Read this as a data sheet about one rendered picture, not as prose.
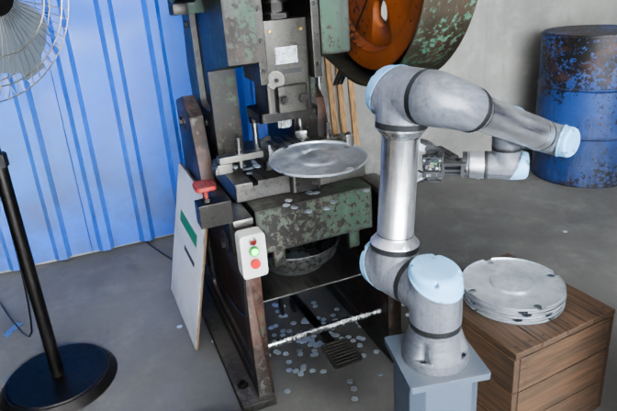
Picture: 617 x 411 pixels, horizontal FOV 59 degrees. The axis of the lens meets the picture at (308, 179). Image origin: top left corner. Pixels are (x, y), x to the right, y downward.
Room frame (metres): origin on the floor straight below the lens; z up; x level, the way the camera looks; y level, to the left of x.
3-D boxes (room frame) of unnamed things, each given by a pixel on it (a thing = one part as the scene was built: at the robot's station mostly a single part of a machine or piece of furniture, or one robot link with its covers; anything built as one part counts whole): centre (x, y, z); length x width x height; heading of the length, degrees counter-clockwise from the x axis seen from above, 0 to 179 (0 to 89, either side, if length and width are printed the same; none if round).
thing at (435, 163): (1.40, -0.37, 0.78); 0.12 x 0.09 x 0.08; 73
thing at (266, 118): (1.78, 0.07, 0.86); 0.20 x 0.16 x 0.05; 111
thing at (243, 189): (1.78, 0.07, 0.68); 0.45 x 0.30 x 0.06; 111
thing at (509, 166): (1.36, -0.53, 0.78); 0.11 x 0.08 x 0.09; 73
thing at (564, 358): (1.39, -0.58, 0.18); 0.40 x 0.38 x 0.35; 25
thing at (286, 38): (1.74, 0.06, 1.04); 0.17 x 0.15 x 0.30; 21
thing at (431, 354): (1.03, -0.26, 0.50); 0.15 x 0.15 x 0.10
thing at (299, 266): (1.78, 0.07, 0.36); 0.34 x 0.34 x 0.10
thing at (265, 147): (1.77, 0.07, 0.76); 0.15 x 0.09 x 0.05; 111
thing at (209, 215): (1.45, 0.28, 0.62); 0.10 x 0.06 x 0.20; 111
